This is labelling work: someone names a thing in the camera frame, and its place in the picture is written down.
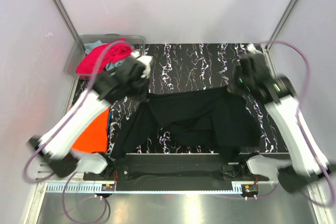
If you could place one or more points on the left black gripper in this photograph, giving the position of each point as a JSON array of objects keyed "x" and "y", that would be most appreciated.
[{"x": 146, "y": 80}]

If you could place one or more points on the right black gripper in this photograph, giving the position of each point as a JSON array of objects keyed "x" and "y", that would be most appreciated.
[{"x": 237, "y": 71}]

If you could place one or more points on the black polo shirt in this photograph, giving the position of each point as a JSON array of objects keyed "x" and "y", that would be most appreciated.
[{"x": 214, "y": 118}]

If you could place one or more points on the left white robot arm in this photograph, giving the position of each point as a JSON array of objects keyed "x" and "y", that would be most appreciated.
[{"x": 54, "y": 147}]

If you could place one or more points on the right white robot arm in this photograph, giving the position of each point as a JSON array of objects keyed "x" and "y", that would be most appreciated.
[{"x": 307, "y": 164}]

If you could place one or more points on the pink t-shirt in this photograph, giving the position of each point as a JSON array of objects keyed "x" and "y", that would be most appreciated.
[{"x": 116, "y": 53}]

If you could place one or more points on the clear plastic bin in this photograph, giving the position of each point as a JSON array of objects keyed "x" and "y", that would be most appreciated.
[{"x": 78, "y": 50}]

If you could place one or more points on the grey-blue t-shirt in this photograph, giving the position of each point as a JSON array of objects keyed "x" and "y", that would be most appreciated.
[{"x": 89, "y": 47}]

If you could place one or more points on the black marbled table mat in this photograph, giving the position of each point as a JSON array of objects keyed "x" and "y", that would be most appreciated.
[{"x": 190, "y": 67}]

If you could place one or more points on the folded orange t-shirt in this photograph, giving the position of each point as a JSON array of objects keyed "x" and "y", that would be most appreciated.
[{"x": 94, "y": 139}]

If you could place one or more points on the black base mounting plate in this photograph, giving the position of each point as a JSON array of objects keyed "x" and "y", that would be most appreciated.
[{"x": 133, "y": 166}]

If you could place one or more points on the left aluminium frame post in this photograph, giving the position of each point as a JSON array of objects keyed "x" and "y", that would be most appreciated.
[{"x": 66, "y": 18}]

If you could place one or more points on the aluminium frame post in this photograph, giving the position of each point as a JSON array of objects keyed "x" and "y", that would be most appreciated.
[
  {"x": 286, "y": 14},
  {"x": 66, "y": 18}
]

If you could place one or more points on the right aluminium frame post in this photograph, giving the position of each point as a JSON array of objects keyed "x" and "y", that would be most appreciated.
[{"x": 286, "y": 14}]

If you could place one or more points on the aluminium front rail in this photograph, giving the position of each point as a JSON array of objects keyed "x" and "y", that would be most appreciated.
[{"x": 44, "y": 171}]

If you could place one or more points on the white slotted cable duct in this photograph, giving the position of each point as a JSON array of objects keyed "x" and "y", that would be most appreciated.
[{"x": 225, "y": 188}]

